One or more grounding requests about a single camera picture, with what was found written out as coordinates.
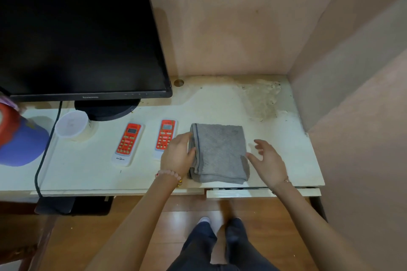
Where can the person's right hand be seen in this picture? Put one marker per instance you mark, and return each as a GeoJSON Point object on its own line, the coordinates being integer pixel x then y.
{"type": "Point", "coordinates": [273, 169]}

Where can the person's left hand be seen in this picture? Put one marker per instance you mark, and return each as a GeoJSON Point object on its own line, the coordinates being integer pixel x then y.
{"type": "Point", "coordinates": [175, 158]}

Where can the grey knitted wiping cloth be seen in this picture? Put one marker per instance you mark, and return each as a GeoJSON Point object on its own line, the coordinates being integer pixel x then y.
{"type": "Point", "coordinates": [219, 153]}

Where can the person's right forearm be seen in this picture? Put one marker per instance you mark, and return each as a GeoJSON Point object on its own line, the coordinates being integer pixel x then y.
{"type": "Point", "coordinates": [318, 232]}

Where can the person's left forearm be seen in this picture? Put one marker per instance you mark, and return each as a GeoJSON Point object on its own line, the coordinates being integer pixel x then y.
{"type": "Point", "coordinates": [133, 232]}

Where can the person's left white shoe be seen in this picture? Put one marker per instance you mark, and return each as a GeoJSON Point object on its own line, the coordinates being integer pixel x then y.
{"type": "Point", "coordinates": [204, 220]}

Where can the person's right leg in jeans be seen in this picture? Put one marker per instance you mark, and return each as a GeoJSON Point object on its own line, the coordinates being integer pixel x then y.
{"type": "Point", "coordinates": [245, 248]}

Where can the person's leg in jeans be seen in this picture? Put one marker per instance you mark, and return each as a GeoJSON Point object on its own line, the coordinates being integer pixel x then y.
{"type": "Point", "coordinates": [245, 248]}
{"type": "Point", "coordinates": [194, 248]}

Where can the person's left leg in jeans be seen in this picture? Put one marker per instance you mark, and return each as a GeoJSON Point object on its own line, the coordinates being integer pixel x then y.
{"type": "Point", "coordinates": [194, 248]}

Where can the red white remote control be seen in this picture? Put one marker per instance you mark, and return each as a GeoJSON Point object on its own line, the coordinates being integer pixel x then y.
{"type": "Point", "coordinates": [127, 145]}
{"type": "Point", "coordinates": [165, 137]}

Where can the white keyboard tray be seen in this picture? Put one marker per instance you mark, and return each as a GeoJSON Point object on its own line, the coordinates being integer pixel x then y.
{"type": "Point", "coordinates": [241, 193]}

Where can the white computer desk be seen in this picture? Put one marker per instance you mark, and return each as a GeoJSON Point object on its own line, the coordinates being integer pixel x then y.
{"type": "Point", "coordinates": [216, 105]}

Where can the white plastic cup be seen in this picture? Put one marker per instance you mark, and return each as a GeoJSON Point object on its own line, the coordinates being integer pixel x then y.
{"type": "Point", "coordinates": [71, 124]}

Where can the black computer monitor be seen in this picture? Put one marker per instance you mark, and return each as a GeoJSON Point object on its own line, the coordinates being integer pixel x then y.
{"type": "Point", "coordinates": [79, 35]}

